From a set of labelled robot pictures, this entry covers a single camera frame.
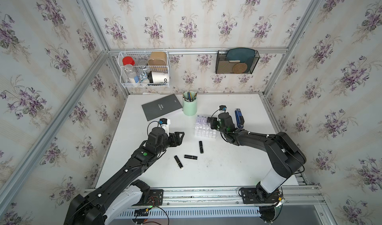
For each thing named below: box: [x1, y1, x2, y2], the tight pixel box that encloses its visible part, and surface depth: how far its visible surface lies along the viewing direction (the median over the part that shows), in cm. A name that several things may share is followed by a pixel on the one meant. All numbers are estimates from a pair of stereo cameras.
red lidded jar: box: [122, 56, 136, 66], surface depth 94 cm
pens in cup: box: [182, 89, 198, 103], surface depth 103 cm
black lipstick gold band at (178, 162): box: [174, 155, 184, 169], surface depth 86 cm
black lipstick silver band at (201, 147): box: [198, 140, 204, 154], surface depth 92 cm
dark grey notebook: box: [141, 93, 183, 122], surface depth 110 cm
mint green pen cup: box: [182, 91, 198, 116], surface depth 103 cm
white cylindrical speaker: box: [147, 70, 169, 84], surface depth 95 cm
